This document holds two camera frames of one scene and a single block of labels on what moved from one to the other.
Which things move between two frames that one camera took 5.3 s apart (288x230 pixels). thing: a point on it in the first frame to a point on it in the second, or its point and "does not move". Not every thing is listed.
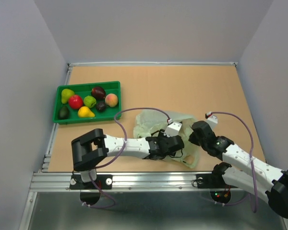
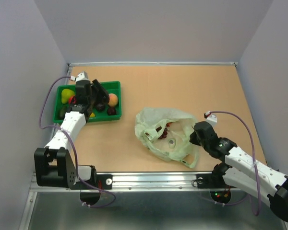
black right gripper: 192,139 does not move
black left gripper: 161,136 to 103,93
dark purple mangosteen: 101,106 does not move
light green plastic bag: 151,121 does not move
